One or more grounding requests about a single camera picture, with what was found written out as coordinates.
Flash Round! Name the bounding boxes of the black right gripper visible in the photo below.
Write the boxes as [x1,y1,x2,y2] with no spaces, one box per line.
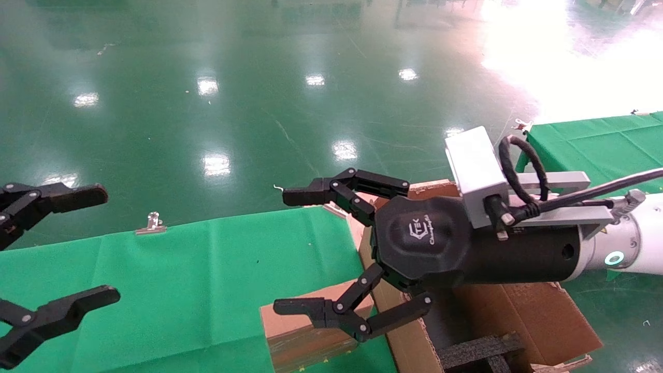
[273,167,581,342]

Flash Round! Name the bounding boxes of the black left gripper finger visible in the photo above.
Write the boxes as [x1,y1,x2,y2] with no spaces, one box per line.
[0,285,121,369]
[0,182,109,250]

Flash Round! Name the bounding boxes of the small cardboard box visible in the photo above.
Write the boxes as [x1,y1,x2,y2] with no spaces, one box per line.
[260,280,374,373]

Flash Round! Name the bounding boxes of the large open cardboard carton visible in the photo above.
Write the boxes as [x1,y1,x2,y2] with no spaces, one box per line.
[357,179,604,373]

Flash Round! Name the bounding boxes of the green table cloth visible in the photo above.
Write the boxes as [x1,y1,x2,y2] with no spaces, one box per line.
[0,207,399,373]
[515,111,663,197]

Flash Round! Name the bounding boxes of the black foam insert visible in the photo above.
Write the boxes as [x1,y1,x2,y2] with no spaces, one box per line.
[438,332,526,373]

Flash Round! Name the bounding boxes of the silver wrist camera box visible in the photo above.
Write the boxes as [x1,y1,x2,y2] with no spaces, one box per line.
[444,126,511,229]

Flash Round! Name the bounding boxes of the silver camera mount bracket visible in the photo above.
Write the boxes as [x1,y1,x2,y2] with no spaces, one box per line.
[510,171,614,240]

